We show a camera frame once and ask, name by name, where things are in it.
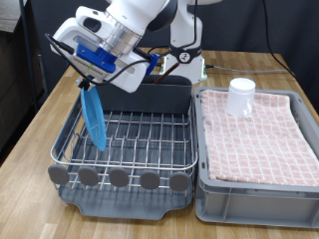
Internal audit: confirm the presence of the white mug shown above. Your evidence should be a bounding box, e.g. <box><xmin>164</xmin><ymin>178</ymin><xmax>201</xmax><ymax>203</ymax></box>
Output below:
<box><xmin>224</xmin><ymin>78</ymin><xmax>256</xmax><ymax>119</ymax></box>

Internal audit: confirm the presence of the dark grey cutlery holder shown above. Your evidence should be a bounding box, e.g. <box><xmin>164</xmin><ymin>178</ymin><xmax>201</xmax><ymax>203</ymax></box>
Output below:
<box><xmin>89</xmin><ymin>74</ymin><xmax>194</xmax><ymax>116</ymax></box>

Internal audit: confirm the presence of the grey plastic crate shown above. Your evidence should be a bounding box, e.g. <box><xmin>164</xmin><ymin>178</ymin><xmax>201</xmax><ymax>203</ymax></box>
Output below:
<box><xmin>193</xmin><ymin>86</ymin><xmax>319</xmax><ymax>229</ymax></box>

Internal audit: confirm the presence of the wrist camera on blue mount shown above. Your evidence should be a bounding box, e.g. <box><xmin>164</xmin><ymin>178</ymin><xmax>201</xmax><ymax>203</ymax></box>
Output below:
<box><xmin>68</xmin><ymin>44</ymin><xmax>118</xmax><ymax>83</ymax></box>

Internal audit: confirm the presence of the blue plate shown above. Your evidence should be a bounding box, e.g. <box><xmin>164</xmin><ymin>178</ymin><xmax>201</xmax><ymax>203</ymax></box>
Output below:
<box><xmin>80</xmin><ymin>87</ymin><xmax>108</xmax><ymax>152</ymax></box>

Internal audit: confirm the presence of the black metal pole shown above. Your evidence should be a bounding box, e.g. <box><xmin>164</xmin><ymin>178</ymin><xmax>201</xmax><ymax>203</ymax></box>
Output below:
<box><xmin>18</xmin><ymin>0</ymin><xmax>39</xmax><ymax>113</ymax></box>

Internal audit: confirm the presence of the black hanging cable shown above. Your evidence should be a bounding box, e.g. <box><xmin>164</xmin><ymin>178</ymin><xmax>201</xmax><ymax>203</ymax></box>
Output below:
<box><xmin>262</xmin><ymin>0</ymin><xmax>297</xmax><ymax>79</ymax></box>

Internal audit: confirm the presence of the pink checkered towel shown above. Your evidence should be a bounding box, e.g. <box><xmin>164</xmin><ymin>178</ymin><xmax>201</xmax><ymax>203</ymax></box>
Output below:
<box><xmin>199</xmin><ymin>89</ymin><xmax>319</xmax><ymax>187</ymax></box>

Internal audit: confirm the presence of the black camera cable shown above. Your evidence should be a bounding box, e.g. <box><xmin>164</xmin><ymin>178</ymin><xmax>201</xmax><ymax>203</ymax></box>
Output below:
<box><xmin>44</xmin><ymin>33</ymin><xmax>154</xmax><ymax>84</ymax></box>

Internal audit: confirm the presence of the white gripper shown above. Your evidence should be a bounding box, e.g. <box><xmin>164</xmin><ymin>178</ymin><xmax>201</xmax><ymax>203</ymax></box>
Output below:
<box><xmin>49</xmin><ymin>18</ymin><xmax>149</xmax><ymax>94</ymax></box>

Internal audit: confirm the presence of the thin grey cable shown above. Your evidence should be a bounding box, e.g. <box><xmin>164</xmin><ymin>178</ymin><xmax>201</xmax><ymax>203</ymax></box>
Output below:
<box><xmin>205</xmin><ymin>64</ymin><xmax>290</xmax><ymax>74</ymax></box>

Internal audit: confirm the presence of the metal wire dish rack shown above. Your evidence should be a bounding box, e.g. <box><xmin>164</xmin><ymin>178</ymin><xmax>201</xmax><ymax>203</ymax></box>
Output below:
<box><xmin>47</xmin><ymin>89</ymin><xmax>199</xmax><ymax>197</ymax></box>

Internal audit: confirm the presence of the thick black table cable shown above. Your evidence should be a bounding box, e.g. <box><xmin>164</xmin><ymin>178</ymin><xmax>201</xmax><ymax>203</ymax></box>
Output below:
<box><xmin>134</xmin><ymin>45</ymin><xmax>171</xmax><ymax>68</ymax></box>

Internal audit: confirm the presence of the dark cabinet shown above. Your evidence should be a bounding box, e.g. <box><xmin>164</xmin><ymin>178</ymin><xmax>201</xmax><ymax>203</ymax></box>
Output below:
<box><xmin>0</xmin><ymin>0</ymin><xmax>44</xmax><ymax>160</ymax></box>

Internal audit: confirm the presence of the grey dish drying rack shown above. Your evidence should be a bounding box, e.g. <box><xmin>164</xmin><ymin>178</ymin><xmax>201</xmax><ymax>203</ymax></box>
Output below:
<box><xmin>53</xmin><ymin>89</ymin><xmax>195</xmax><ymax>221</ymax></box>

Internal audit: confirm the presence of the blue cable clip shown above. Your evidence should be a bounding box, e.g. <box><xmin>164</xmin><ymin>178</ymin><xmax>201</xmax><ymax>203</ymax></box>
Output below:
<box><xmin>145</xmin><ymin>53</ymin><xmax>160</xmax><ymax>77</ymax></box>

